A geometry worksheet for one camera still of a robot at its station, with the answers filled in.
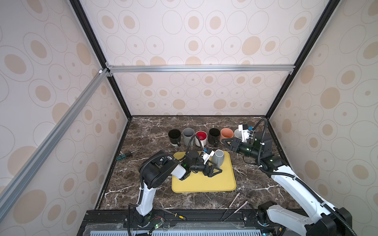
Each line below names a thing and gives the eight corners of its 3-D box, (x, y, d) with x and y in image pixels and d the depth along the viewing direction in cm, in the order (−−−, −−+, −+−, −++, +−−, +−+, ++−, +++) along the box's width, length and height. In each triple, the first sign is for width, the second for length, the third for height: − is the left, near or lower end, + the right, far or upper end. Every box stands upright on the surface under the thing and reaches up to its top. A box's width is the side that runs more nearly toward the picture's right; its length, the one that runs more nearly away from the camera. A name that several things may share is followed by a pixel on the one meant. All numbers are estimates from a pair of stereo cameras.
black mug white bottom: (169, 149, 102) (167, 141, 95) (170, 137, 109) (168, 129, 101) (180, 149, 102) (179, 141, 95) (181, 137, 109) (180, 129, 101)
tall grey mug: (187, 148, 103) (186, 139, 94) (181, 140, 107) (180, 130, 99) (196, 143, 105) (197, 134, 97) (190, 135, 110) (190, 125, 101)
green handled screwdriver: (117, 160, 97) (116, 159, 95) (116, 158, 98) (115, 157, 96) (142, 151, 102) (141, 149, 100) (141, 148, 103) (140, 147, 101)
